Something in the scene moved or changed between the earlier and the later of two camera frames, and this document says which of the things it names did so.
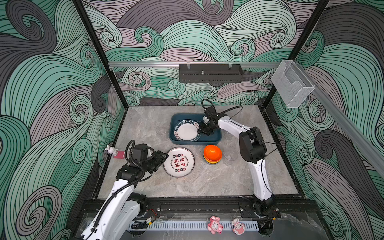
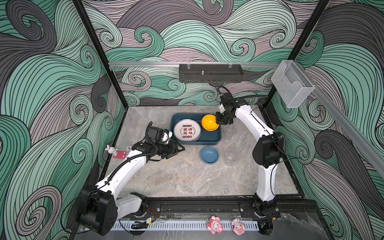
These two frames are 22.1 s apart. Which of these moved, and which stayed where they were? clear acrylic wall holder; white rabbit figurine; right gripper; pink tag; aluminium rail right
Moved: right gripper
Stayed: aluminium rail right; clear acrylic wall holder; white rabbit figurine; pink tag
